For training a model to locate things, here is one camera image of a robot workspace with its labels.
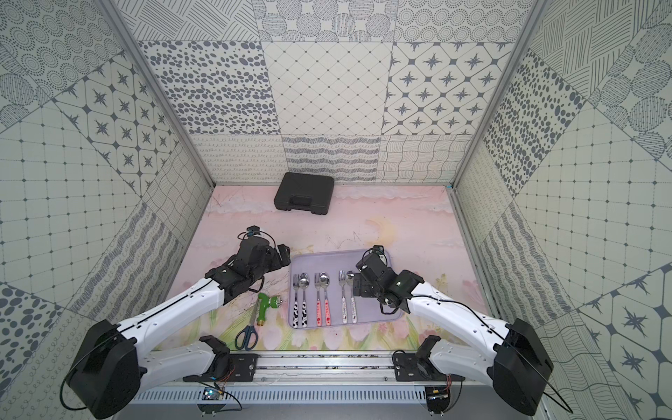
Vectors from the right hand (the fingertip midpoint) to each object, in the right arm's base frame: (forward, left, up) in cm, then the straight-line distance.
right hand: (371, 283), depth 82 cm
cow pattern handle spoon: (+3, +23, -7) cm, 24 cm away
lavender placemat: (+1, +17, -8) cm, 19 cm away
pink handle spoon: (+4, +16, -7) cm, 18 cm away
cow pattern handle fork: (+4, +26, -7) cm, 27 cm away
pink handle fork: (+4, +18, -7) cm, 20 cm away
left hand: (+10, +31, +6) cm, 33 cm away
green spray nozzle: (-4, +35, -6) cm, 36 cm away
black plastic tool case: (+44, +27, -4) cm, 52 cm away
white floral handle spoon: (+6, +7, -6) cm, 11 cm away
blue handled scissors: (-15, +39, -8) cm, 42 cm away
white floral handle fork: (+5, +10, -8) cm, 14 cm away
